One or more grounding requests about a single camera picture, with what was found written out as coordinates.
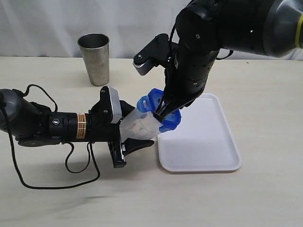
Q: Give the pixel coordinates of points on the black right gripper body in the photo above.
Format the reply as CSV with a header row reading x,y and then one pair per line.
x,y
186,71

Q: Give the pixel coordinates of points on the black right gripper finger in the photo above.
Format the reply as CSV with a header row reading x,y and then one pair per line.
x,y
185,102
164,108

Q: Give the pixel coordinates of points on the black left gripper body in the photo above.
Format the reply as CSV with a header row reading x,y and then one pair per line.
x,y
102,130

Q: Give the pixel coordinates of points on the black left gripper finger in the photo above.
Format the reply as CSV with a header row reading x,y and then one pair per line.
x,y
126,108
132,145

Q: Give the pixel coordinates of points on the blue plastic lid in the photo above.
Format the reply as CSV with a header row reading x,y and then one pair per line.
x,y
152,98

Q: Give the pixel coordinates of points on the clear plastic tall container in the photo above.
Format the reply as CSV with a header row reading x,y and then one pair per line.
x,y
140,124

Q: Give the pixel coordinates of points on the stainless steel cup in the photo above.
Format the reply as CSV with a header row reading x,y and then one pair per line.
x,y
94,48

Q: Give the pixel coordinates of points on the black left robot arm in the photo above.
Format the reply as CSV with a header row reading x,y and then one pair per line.
x,y
36,125

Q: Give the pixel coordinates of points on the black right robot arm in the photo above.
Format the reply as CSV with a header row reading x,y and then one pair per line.
x,y
264,27

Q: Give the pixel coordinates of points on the white plastic tray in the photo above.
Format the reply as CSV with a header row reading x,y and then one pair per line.
x,y
202,142

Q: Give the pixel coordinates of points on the white backdrop curtain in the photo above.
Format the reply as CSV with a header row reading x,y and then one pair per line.
x,y
51,28

